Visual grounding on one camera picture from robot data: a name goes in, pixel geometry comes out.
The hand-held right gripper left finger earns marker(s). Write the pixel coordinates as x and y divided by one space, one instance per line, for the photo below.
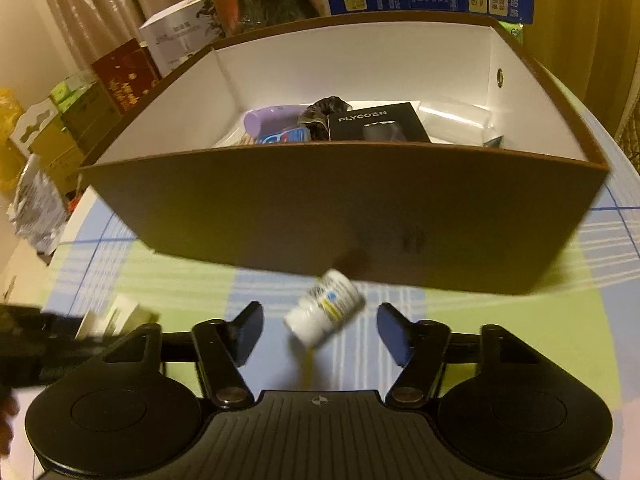
250 329

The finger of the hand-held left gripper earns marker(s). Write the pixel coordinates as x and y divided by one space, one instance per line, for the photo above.
80 355

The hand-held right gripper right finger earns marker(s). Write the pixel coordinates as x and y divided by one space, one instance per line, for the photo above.
394 331

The small white box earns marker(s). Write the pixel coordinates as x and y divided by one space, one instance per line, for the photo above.
122 315

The small white bottle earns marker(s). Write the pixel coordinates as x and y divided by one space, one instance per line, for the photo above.
325 310

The brown cardboard box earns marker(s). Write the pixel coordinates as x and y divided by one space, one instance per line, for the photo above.
350 210

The clear box with blue label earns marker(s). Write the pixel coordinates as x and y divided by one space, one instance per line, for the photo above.
285 137

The black shaver box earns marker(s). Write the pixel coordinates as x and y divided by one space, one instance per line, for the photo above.
380 122

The green tube with white cap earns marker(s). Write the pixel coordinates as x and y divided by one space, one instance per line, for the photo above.
494 141

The clear plastic cup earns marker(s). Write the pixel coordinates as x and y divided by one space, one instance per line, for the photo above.
450 120

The brown hair scrunchie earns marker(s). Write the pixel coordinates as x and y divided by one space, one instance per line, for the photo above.
325 110

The plaid cloth desktop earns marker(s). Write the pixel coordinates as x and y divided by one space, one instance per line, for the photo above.
200 285

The person's left hand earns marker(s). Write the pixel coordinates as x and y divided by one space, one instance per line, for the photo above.
7 425

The crumpled clear plastic bag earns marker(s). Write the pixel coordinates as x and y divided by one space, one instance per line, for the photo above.
40 205

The cardboard box with white hanger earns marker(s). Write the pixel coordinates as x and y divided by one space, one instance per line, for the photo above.
45 145

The yellow plastic bag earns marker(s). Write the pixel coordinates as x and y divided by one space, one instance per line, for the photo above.
10 135

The large plain cardboard box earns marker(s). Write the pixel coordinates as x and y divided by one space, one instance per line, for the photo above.
92 120

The light green tissue packs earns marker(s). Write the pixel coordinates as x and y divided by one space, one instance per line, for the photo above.
72 90

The red gift box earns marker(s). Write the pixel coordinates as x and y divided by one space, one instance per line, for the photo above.
125 77

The white humidifier box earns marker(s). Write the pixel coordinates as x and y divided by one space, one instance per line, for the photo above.
180 35

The green tissue pack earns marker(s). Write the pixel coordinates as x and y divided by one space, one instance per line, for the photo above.
515 32

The gold curtain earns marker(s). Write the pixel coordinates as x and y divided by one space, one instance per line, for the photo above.
585 35

